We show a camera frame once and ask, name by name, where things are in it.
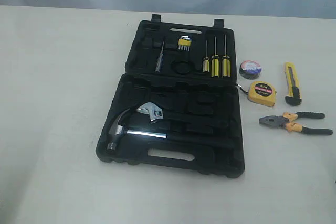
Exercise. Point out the large yellow black screwdriver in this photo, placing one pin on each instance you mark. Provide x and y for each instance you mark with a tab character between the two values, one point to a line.
215	68

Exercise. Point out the chrome adjustable wrench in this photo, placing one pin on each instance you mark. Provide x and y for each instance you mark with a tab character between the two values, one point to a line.
156	113

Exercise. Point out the yellow utility knife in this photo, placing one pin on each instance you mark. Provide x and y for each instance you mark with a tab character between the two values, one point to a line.
293	98

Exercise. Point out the right yellow black screwdriver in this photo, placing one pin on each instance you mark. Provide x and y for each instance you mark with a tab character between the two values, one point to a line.
226	61

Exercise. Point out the small yellow black screwdriver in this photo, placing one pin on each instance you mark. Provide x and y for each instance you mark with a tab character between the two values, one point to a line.
206	59

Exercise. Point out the black plastic tool case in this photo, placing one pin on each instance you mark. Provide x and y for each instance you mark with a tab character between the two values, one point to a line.
177	105

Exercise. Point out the yellow hex key set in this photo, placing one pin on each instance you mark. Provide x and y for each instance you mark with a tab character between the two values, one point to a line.
184	43

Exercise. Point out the black electrical tape roll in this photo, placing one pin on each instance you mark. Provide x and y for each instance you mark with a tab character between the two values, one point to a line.
250	69

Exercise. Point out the orange black pliers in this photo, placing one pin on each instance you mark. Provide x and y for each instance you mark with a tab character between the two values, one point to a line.
287	122

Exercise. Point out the steel claw hammer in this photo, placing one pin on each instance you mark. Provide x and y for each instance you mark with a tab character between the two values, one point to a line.
118	131

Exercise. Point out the yellow measuring tape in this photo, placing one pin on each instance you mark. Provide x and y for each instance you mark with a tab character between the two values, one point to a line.
262	93

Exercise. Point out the clear handle tester screwdriver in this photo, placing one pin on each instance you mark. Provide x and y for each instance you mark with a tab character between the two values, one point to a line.
160	57

